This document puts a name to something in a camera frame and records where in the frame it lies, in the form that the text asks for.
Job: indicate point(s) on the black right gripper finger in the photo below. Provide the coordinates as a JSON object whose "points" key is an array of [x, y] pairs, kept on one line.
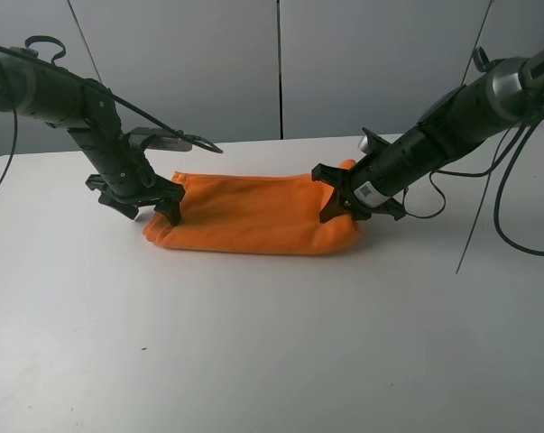
{"points": [[336, 206], [334, 177]]}

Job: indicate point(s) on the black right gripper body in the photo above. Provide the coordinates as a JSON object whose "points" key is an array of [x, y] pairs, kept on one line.
{"points": [[358, 197]]}

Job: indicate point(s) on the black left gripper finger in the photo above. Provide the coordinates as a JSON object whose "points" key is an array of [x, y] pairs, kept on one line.
{"points": [[164, 188], [170, 209]]}

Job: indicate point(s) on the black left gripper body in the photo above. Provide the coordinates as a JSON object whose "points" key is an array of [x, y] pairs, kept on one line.
{"points": [[123, 172]]}

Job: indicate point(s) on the orange towel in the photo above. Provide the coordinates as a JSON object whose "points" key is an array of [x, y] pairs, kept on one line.
{"points": [[255, 215]]}

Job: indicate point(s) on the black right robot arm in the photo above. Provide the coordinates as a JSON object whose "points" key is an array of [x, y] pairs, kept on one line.
{"points": [[508, 91]]}

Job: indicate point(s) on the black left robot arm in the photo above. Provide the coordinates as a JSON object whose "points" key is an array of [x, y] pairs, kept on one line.
{"points": [[58, 101]]}

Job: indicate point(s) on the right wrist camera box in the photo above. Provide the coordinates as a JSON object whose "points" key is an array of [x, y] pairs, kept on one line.
{"points": [[371, 143]]}

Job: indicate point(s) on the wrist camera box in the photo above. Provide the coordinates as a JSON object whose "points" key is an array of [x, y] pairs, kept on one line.
{"points": [[157, 139], [371, 143]]}

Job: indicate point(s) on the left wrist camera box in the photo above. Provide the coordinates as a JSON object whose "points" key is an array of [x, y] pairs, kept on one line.
{"points": [[157, 139]]}

